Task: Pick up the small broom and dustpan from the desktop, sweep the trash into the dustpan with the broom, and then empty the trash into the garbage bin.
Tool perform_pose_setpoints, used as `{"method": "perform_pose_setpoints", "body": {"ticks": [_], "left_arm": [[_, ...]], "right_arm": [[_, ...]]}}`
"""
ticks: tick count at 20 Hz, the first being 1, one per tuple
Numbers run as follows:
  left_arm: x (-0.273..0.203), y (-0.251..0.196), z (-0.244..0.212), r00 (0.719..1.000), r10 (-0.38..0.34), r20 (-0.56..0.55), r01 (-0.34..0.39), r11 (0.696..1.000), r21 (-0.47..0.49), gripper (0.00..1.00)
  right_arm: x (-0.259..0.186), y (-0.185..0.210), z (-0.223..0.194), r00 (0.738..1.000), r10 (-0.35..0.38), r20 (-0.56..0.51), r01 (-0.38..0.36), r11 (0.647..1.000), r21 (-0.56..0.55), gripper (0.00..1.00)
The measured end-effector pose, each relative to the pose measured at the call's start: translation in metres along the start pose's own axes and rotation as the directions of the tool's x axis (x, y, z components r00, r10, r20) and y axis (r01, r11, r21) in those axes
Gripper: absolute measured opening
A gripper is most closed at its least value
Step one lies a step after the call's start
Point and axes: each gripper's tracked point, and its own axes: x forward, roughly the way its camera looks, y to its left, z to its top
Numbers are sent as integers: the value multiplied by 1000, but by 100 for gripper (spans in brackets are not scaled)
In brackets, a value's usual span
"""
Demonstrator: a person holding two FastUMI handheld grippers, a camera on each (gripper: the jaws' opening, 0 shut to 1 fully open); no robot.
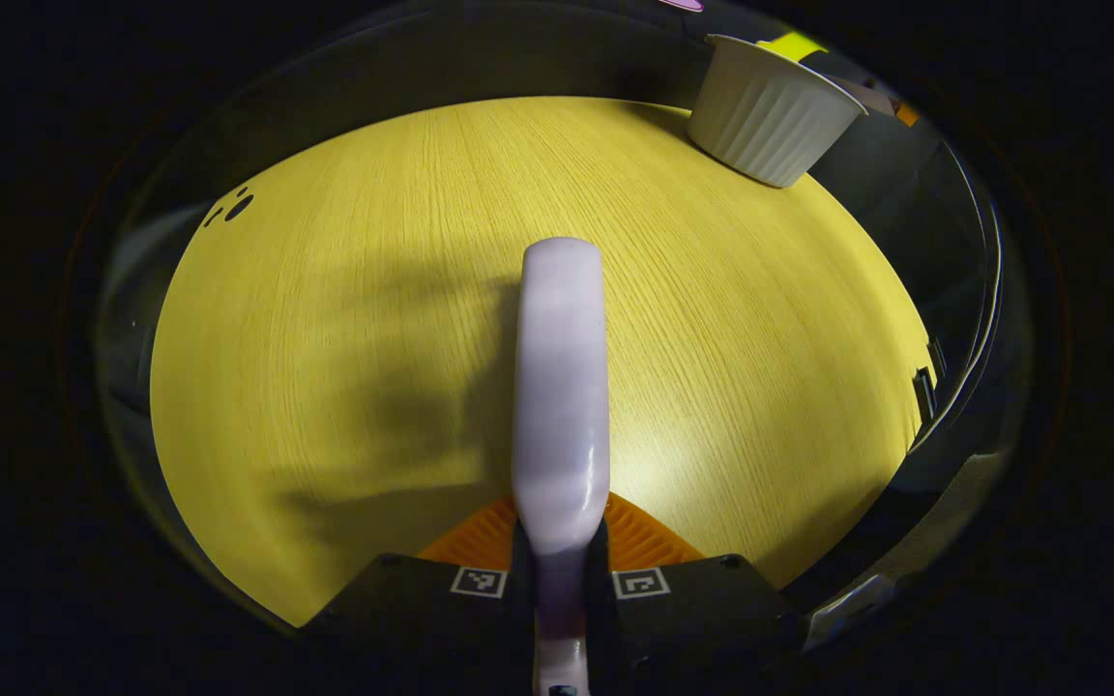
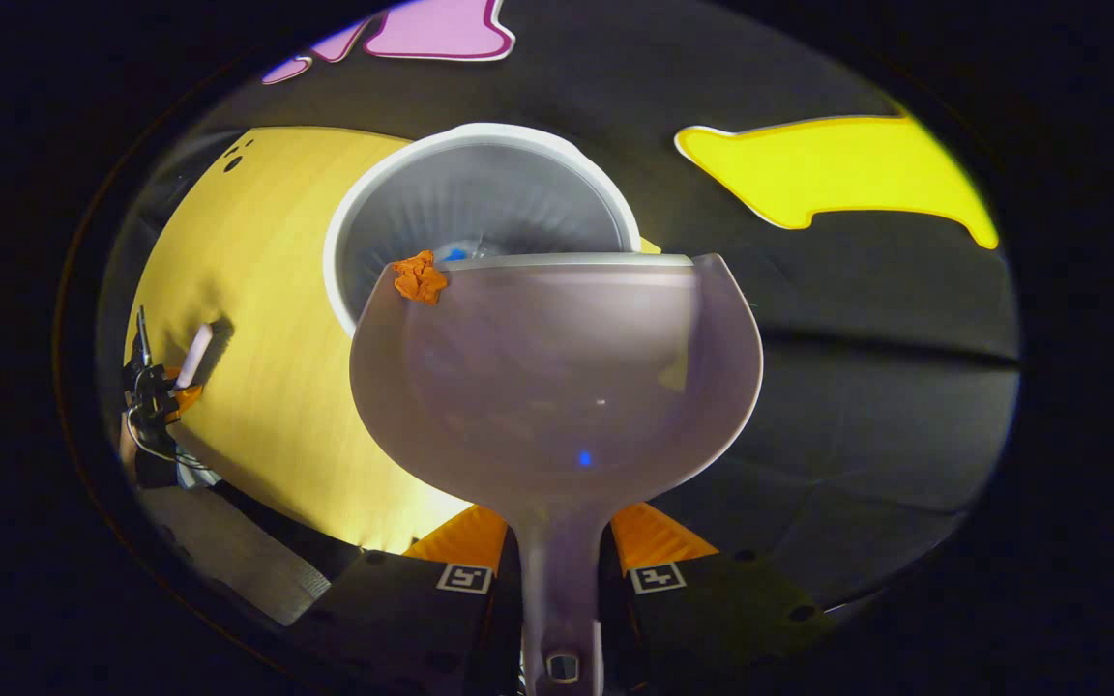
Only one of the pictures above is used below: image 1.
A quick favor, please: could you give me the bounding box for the wooden desktop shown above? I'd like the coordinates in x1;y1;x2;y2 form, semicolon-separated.
149;95;935;629

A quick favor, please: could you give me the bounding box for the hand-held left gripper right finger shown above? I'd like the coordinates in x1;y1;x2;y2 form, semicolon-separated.
584;491;800;692

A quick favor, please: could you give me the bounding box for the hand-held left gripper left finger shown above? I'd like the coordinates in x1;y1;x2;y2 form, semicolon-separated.
301;493;536;692

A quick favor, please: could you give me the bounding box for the white ribbed cup garbage bin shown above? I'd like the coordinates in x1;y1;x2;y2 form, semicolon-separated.
686;34;869;189

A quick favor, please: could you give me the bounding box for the lavender small broom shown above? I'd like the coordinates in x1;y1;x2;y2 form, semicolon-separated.
511;237;612;696

